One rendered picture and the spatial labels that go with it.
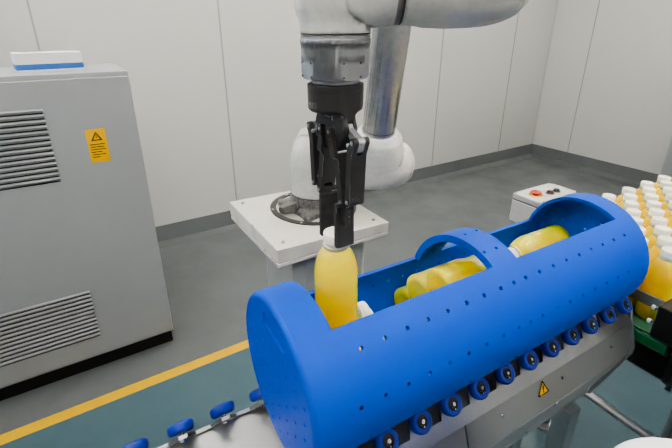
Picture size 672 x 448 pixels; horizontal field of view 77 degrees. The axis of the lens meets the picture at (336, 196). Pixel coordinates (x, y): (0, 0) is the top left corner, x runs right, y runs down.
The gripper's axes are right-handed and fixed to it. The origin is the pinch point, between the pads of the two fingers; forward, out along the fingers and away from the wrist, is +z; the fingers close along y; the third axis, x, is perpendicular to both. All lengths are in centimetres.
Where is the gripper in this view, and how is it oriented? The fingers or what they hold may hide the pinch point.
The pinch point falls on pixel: (336, 219)
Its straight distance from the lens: 63.7
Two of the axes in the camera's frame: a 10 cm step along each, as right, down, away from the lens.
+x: 8.6, -2.0, 4.7
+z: 0.1, 9.3, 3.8
